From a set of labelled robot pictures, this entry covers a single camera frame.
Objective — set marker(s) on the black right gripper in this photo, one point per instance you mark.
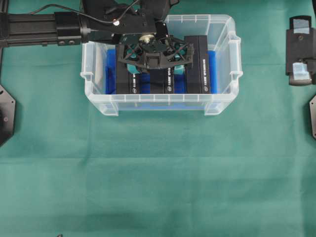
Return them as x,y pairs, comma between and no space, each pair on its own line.
300,59

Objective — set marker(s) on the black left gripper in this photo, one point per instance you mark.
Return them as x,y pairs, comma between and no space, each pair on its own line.
150,53

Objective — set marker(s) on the black D415 box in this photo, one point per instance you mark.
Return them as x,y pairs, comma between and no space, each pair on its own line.
162,81

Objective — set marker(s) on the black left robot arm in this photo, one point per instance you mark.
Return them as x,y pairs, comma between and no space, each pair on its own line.
138,30

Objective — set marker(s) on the clear plastic storage case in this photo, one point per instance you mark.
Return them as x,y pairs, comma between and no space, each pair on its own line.
98,71

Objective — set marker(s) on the blue cloth liner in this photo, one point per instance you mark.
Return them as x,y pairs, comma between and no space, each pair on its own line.
145,101

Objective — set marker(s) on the green table cloth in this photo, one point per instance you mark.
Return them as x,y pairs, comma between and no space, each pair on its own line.
247,172

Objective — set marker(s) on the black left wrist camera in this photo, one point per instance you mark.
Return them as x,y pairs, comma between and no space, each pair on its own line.
159,8

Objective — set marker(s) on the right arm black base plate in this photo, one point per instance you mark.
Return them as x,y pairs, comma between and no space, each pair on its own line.
312,105

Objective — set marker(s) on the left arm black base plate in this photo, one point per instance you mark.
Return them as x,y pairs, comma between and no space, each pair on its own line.
7,115

